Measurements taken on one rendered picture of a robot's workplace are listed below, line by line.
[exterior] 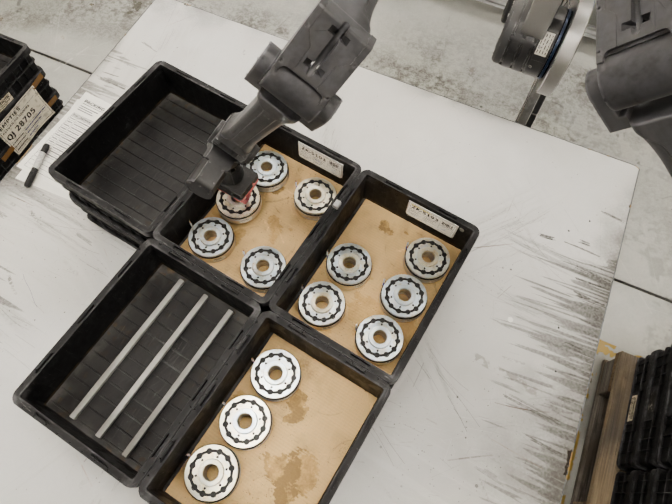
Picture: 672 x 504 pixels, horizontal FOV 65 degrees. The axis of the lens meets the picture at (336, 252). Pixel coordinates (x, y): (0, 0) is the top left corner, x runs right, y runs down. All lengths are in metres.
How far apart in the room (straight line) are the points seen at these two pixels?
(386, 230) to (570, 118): 1.66
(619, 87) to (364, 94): 1.15
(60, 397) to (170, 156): 0.61
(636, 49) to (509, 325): 0.90
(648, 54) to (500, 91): 2.18
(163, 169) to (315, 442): 0.75
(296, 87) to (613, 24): 0.33
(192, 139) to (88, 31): 1.71
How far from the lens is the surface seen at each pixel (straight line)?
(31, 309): 1.49
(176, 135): 1.44
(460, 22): 3.02
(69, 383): 1.25
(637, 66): 0.59
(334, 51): 0.63
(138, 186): 1.38
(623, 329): 2.35
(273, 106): 0.70
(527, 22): 1.19
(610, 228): 1.61
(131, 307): 1.25
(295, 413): 1.13
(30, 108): 2.23
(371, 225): 1.26
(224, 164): 1.04
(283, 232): 1.25
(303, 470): 1.12
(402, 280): 1.18
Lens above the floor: 1.95
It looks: 65 degrees down
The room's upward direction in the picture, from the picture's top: 4 degrees clockwise
